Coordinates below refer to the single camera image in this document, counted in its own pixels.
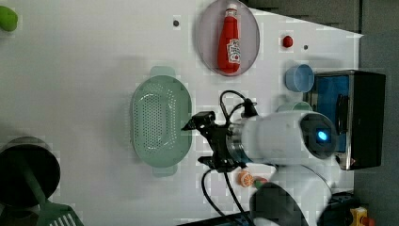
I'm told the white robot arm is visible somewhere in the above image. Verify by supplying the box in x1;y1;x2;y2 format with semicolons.
183;110;340;226

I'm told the orange slice toy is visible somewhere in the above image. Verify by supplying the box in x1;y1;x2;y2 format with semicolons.
237;170;253;187

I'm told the red strawberry toy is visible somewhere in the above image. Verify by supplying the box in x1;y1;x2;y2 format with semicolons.
282;36;294;48

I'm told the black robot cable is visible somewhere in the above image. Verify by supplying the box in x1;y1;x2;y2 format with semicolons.
200;89;259;226

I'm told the green round toy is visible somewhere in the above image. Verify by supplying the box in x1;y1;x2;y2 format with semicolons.
0;6;18;32

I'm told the red ketchup bottle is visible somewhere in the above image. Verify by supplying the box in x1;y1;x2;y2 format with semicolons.
217;3;241;74

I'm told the grey round plate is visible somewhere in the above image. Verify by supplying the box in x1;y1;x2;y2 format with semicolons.
196;0;260;76

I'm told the black toaster oven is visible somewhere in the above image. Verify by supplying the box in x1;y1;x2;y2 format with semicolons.
303;70;386;170

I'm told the green slotted spatula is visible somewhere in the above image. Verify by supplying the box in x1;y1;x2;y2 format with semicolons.
18;156;84;226

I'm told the blue plastic cup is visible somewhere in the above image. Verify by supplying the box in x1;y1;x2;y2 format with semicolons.
284;64;314;92

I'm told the black pot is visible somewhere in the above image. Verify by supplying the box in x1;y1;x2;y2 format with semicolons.
1;137;60;216

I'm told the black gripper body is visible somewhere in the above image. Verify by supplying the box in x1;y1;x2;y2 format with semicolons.
192;111;244;173

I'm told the yellow emergency stop box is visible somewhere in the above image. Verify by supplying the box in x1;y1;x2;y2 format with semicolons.
350;207;375;226

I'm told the green plastic strainer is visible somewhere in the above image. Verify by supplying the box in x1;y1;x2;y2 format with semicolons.
130;66;192;177

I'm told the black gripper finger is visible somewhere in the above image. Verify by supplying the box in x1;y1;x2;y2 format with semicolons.
198;156;219;169
182;117;208;131

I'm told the green plastic mug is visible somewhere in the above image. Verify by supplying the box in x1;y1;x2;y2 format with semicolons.
277;102;312;112

